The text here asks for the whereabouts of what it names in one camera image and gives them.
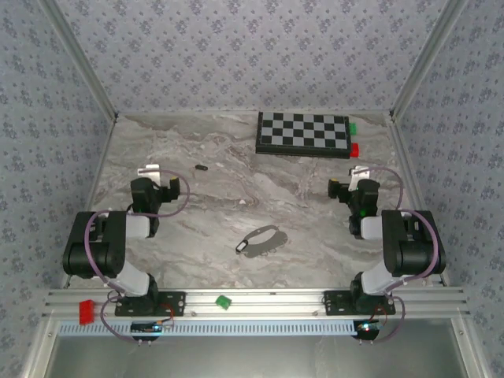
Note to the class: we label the black key tag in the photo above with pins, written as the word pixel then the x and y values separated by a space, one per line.
pixel 241 247

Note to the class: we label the grey metal key holder plate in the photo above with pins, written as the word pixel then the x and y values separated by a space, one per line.
pixel 267 246

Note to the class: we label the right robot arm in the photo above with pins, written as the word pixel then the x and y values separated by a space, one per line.
pixel 409 244

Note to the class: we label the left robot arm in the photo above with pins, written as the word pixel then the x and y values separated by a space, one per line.
pixel 106 244

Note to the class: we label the small black object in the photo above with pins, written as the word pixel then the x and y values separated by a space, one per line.
pixel 201 167

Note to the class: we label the small red plastic block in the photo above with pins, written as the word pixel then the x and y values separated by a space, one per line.
pixel 356 150

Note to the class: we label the aluminium table edge profile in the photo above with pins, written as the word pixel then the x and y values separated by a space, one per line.
pixel 411 177
pixel 93 197

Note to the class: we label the green plastic block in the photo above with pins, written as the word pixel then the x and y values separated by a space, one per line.
pixel 353 128
pixel 223 302

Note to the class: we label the black grey chessboard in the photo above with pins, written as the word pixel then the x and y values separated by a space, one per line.
pixel 303 130

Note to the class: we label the large red plastic block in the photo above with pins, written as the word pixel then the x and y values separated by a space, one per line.
pixel 86 313

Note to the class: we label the small circuit board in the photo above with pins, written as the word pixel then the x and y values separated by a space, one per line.
pixel 145 327
pixel 368 327

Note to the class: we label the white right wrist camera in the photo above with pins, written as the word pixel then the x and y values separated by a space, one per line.
pixel 358 177

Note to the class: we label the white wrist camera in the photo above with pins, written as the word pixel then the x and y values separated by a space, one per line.
pixel 151 173
pixel 358 177

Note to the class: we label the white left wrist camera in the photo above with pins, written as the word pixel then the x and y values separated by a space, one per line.
pixel 151 173

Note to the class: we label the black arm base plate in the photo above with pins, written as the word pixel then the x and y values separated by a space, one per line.
pixel 334 303
pixel 173 303

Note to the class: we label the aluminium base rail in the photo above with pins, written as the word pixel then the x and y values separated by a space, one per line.
pixel 267 305

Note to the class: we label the aluminium frame post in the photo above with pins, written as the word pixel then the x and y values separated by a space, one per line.
pixel 425 59
pixel 80 59

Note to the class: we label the aluminium frame leg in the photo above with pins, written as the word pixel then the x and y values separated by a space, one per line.
pixel 468 350
pixel 41 350

